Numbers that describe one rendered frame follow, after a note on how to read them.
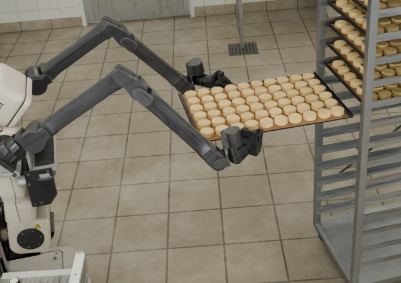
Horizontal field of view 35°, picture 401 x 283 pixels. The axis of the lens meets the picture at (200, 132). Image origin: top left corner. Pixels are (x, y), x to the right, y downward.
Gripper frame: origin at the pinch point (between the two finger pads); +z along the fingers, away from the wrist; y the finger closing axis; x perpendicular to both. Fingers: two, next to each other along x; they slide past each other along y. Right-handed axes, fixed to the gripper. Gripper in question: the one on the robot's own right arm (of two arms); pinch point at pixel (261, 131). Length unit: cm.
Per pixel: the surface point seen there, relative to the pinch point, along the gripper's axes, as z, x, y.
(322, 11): 56, 0, 27
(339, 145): 63, -7, -42
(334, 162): 62, -5, -50
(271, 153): 122, 61, -100
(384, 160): 34, -37, -23
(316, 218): 56, 1, -83
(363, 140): 23.9, -31.1, -9.3
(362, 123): 24.0, -30.2, -2.2
